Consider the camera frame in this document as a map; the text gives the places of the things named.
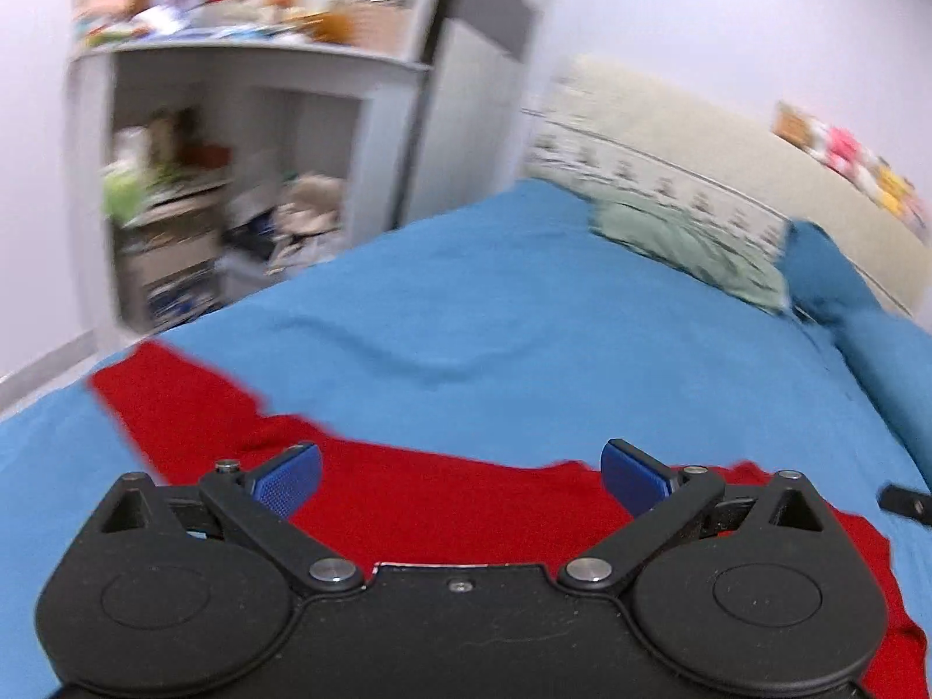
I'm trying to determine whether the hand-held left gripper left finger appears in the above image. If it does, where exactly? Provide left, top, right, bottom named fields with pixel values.
left=97, top=442, right=366, bottom=594

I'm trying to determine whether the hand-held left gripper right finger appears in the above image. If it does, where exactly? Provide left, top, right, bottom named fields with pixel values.
left=557, top=438, right=828, bottom=593

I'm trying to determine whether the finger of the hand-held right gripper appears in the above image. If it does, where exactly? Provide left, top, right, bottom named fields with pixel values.
left=878, top=483, right=932, bottom=527

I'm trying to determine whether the red garment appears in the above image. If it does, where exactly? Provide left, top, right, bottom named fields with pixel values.
left=89, top=340, right=929, bottom=699

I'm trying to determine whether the blue bed sheet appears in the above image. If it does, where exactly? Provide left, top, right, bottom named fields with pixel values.
left=0, top=178, right=932, bottom=699

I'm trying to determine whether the blue bolster pillow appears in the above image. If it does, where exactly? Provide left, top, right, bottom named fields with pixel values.
left=781, top=220, right=932, bottom=467

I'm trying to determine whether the green pillow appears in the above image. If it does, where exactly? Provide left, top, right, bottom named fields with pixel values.
left=587, top=189, right=791, bottom=316

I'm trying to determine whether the beige plush toy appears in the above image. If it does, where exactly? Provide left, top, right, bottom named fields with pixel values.
left=266, top=173, right=347, bottom=278

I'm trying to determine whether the white shelf unit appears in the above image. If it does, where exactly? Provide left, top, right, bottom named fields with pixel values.
left=64, top=40, right=432, bottom=340

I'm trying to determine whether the patterned white pillow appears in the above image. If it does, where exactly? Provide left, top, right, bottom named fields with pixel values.
left=525, top=74, right=795, bottom=263

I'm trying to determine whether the beige bed headboard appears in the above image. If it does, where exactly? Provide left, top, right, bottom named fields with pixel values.
left=564, top=52, right=932, bottom=317

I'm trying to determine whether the row of plush toys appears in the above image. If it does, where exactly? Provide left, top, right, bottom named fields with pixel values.
left=772, top=100, right=932, bottom=234

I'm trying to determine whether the grey wardrobe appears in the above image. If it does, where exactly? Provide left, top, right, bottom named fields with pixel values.
left=393, top=0, right=569, bottom=230

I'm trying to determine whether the clutter on shelf top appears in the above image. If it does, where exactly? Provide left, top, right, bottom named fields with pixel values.
left=71, top=0, right=430, bottom=54

